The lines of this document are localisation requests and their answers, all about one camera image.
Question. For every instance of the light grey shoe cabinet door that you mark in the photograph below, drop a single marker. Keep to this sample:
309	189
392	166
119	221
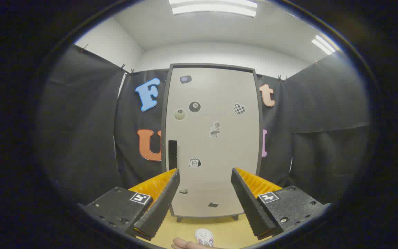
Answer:
212	93

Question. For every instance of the small ceiling light panel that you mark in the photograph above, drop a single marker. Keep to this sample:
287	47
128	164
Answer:
323	44

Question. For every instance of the long ceiling light panel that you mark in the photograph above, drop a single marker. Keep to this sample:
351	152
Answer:
212	7

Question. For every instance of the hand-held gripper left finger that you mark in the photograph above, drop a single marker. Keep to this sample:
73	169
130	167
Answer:
162	202

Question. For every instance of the dark grey shoe cabinet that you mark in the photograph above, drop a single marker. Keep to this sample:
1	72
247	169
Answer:
163	114

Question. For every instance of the black backdrop cloth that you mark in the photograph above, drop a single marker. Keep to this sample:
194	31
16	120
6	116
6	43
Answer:
81	138

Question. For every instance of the white shoe with striped side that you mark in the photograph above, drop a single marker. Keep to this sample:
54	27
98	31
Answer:
204	237

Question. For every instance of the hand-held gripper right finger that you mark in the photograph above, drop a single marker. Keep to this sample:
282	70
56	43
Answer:
250	204

